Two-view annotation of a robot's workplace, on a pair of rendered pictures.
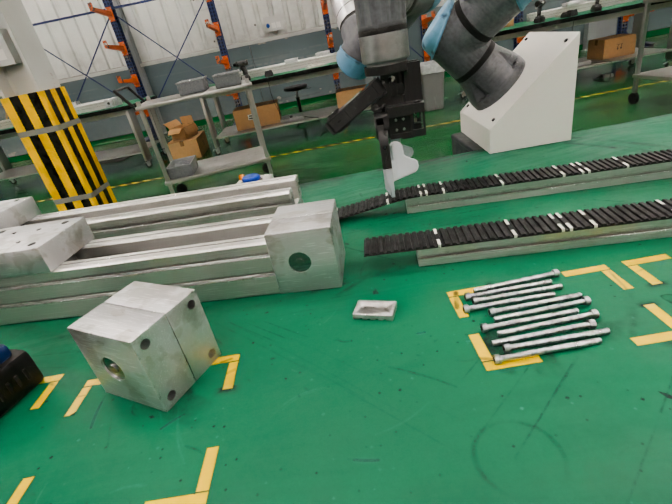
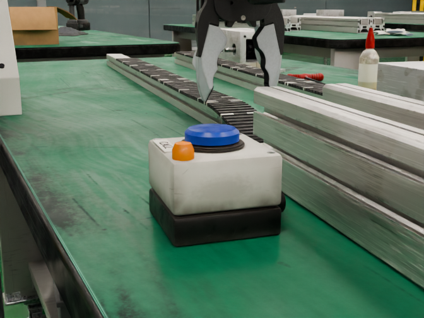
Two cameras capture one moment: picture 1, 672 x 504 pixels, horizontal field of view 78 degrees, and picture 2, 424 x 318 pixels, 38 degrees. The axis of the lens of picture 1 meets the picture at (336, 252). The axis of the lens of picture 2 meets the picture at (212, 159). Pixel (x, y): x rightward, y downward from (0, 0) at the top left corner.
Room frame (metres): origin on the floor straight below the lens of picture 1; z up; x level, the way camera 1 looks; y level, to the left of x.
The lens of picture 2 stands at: (1.09, 0.54, 0.94)
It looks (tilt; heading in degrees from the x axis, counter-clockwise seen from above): 14 degrees down; 243
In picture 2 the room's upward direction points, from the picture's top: straight up
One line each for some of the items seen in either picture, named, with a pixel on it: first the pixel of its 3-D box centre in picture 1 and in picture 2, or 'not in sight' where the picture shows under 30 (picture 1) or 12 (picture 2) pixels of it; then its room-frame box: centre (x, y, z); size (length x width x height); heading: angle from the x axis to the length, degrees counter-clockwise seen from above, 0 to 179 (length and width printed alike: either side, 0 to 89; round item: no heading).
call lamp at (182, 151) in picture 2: not in sight; (183, 149); (0.92, 0.17, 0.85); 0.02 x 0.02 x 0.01
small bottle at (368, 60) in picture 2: not in sight; (369, 58); (0.28, -0.38, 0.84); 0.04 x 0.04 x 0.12
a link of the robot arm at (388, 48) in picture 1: (384, 49); not in sight; (0.71, -0.14, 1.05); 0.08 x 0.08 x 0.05
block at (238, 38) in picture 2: not in sight; (245, 49); (0.27, -0.86, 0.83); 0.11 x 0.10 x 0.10; 171
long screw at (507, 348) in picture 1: (555, 339); not in sight; (0.31, -0.20, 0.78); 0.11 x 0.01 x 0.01; 88
